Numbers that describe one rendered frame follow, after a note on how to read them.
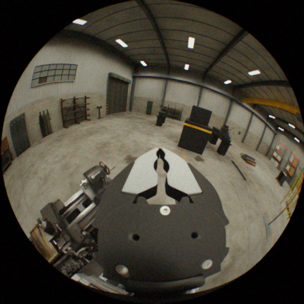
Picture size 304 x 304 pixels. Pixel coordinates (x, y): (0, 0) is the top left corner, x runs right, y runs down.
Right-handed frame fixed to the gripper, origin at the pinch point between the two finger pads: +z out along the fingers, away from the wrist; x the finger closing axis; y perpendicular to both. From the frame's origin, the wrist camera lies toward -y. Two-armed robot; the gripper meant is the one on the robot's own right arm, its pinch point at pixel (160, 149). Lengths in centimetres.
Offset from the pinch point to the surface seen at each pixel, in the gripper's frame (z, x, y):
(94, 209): 10, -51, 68
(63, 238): -26, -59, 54
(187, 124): 338, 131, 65
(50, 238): -35, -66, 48
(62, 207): -3, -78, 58
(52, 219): -19, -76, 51
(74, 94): 532, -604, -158
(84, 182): 20, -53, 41
